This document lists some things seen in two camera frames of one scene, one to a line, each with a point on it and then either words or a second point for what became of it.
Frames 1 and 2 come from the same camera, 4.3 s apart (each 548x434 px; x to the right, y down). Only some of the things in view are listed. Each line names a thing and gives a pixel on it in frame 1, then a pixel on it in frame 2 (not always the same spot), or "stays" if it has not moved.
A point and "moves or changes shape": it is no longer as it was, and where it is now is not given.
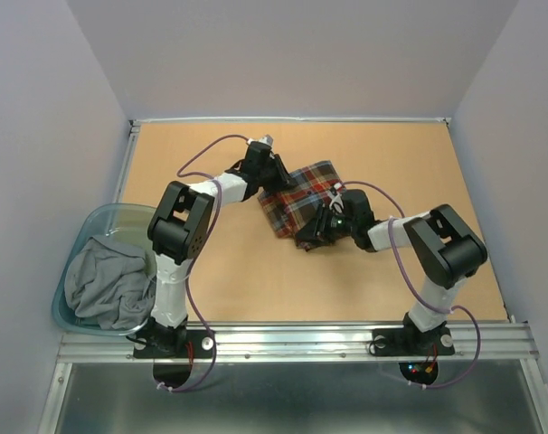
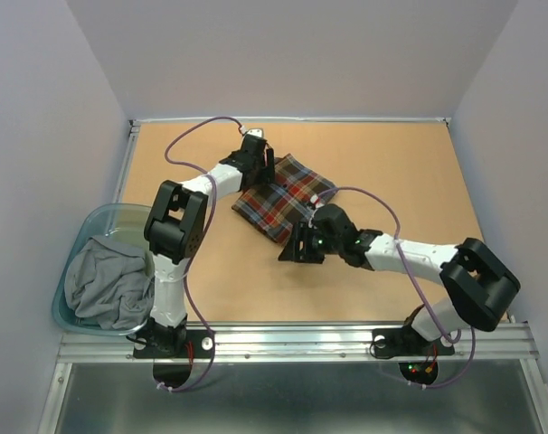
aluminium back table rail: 286,121 stays
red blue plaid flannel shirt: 291,210 moves or changes shape
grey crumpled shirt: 108,284 stays
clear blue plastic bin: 107,287 stays
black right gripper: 316,230 -> 302,231
